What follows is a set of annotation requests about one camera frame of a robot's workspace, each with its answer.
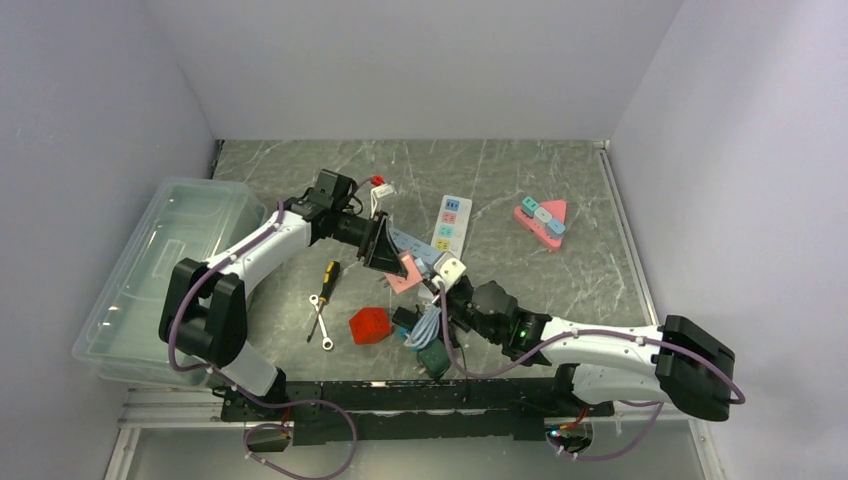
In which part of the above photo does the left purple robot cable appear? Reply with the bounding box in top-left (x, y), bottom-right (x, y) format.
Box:
top-left (166, 198), bottom-right (360, 480)

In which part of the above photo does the black charger with thin cable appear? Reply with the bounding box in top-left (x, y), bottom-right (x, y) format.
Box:
top-left (440, 325), bottom-right (471, 405)

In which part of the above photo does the light blue cable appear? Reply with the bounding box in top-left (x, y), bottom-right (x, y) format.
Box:
top-left (404, 301), bottom-right (444, 352)

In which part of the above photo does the white grey charger plug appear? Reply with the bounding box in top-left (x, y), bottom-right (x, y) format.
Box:
top-left (533, 206), bottom-right (552, 228)

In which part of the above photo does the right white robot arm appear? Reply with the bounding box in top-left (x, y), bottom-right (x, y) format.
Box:
top-left (432, 276), bottom-right (746, 422)

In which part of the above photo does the light blue charger plug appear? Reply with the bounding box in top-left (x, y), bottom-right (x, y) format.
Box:
top-left (545, 218), bottom-right (566, 240)

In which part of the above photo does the light blue power strip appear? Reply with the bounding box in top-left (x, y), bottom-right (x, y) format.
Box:
top-left (389, 227), bottom-right (442, 267)

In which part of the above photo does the pink triangular power strip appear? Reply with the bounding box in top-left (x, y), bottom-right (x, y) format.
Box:
top-left (513, 196), bottom-right (568, 252)

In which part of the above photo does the teal blue plug adapter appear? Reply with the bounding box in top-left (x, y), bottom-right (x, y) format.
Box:
top-left (390, 307), bottom-right (420, 341)

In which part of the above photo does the black aluminium base frame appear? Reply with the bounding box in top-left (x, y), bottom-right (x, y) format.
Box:
top-left (213, 375), bottom-right (620, 446)

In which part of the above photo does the pink socket adapter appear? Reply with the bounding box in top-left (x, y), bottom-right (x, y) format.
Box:
top-left (385, 251), bottom-right (424, 294)

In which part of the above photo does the silver ratchet wrench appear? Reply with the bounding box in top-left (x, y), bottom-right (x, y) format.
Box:
top-left (307, 294), bottom-right (334, 351)

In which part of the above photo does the white multicolour power strip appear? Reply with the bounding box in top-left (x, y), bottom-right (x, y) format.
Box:
top-left (430, 195), bottom-right (473, 258)

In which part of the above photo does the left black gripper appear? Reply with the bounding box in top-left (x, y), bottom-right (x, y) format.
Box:
top-left (331, 208), bottom-right (407, 276)

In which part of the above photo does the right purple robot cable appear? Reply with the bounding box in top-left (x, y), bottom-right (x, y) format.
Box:
top-left (437, 284), bottom-right (748, 463)

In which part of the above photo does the red cube socket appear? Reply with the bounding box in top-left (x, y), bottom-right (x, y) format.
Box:
top-left (349, 307), bottom-right (392, 345)

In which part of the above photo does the clear plastic storage bin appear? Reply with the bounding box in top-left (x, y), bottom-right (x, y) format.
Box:
top-left (72, 177), bottom-right (268, 387)

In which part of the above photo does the dark green cube socket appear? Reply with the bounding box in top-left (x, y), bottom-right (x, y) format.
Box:
top-left (416, 339), bottom-right (452, 381)

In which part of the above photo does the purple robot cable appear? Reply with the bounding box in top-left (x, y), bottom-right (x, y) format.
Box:
top-left (437, 284), bottom-right (748, 463)
top-left (166, 198), bottom-right (360, 480)

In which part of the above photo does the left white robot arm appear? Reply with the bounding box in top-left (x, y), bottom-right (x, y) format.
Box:
top-left (158, 169), bottom-right (407, 420)

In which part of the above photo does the teal green charger plug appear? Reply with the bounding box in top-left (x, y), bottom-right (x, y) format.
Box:
top-left (520, 196), bottom-right (539, 218)

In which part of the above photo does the black yellow screwdriver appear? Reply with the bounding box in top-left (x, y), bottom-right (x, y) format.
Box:
top-left (315, 261), bottom-right (341, 307)

